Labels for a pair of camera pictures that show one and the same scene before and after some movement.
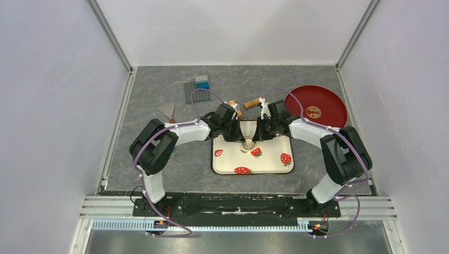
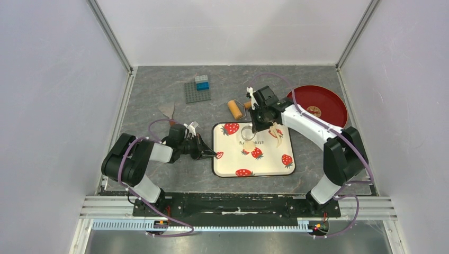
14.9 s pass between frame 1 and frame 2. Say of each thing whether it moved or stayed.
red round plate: stayed
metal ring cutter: moved
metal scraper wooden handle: stayed
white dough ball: stayed
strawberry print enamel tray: stayed
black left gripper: moved
